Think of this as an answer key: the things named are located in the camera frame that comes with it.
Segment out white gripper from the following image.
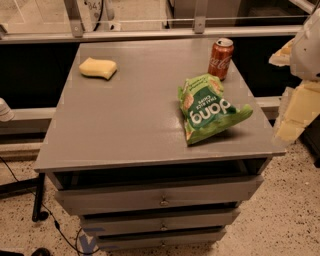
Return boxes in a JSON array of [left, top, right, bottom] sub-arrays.
[[269, 9, 320, 144]]

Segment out green rice chip bag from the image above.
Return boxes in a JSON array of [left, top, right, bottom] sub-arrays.
[[178, 74, 253, 145]]

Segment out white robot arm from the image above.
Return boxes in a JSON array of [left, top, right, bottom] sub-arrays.
[[269, 9, 320, 146]]

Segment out red coca-cola can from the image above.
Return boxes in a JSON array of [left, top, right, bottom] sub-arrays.
[[208, 38, 234, 81]]

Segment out top grey drawer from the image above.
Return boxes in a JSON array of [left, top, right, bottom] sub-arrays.
[[55, 175, 263, 215]]

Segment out grey drawer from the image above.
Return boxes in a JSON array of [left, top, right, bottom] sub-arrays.
[[55, 175, 263, 215], [81, 208, 240, 236], [97, 227, 226, 251]]

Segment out grey drawer cabinet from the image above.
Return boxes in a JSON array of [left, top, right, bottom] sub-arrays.
[[33, 37, 287, 252]]

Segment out bottom grey drawer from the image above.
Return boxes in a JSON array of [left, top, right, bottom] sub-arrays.
[[97, 227, 226, 251]]

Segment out yellow sponge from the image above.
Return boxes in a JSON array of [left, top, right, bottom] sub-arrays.
[[79, 58, 117, 80]]

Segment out grey metal railing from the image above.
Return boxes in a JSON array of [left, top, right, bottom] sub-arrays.
[[0, 0, 320, 46]]

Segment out middle grey drawer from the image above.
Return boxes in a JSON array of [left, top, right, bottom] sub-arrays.
[[81, 208, 240, 236]]

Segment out black stand leg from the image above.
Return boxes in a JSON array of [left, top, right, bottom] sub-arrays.
[[0, 172, 50, 223]]

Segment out black floor cable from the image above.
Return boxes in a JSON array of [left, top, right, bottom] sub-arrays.
[[0, 156, 101, 256]]

